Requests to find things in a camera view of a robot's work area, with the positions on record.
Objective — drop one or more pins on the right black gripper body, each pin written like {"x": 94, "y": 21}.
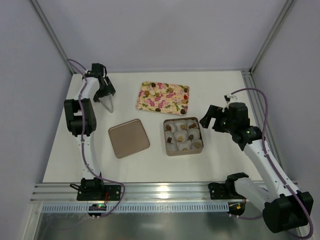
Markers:
{"x": 216, "y": 119}

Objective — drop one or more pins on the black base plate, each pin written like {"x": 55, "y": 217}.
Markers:
{"x": 109, "y": 192}
{"x": 223, "y": 191}

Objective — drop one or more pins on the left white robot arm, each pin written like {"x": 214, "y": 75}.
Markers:
{"x": 81, "y": 122}

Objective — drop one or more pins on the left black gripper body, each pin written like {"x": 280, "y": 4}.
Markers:
{"x": 105, "y": 91}

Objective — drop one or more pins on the metal tweezers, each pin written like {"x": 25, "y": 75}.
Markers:
{"x": 107, "y": 103}

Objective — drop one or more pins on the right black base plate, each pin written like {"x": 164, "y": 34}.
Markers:
{"x": 223, "y": 191}

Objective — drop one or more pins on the floral pattern tray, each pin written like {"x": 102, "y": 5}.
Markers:
{"x": 165, "y": 98}

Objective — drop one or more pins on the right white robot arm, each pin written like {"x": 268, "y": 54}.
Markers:
{"x": 282, "y": 204}

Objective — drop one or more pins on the slotted grey cable duct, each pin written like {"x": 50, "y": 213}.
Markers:
{"x": 148, "y": 207}

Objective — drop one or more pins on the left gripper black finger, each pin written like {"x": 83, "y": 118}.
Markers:
{"x": 96, "y": 98}
{"x": 110, "y": 88}

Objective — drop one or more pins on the tan square tin lid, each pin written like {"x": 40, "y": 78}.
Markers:
{"x": 128, "y": 138}

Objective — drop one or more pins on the aluminium rail frame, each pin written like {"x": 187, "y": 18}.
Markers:
{"x": 143, "y": 192}

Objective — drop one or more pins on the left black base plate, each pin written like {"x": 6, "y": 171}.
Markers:
{"x": 109, "y": 192}

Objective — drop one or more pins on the tan square tin box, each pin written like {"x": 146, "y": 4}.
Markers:
{"x": 175, "y": 148}

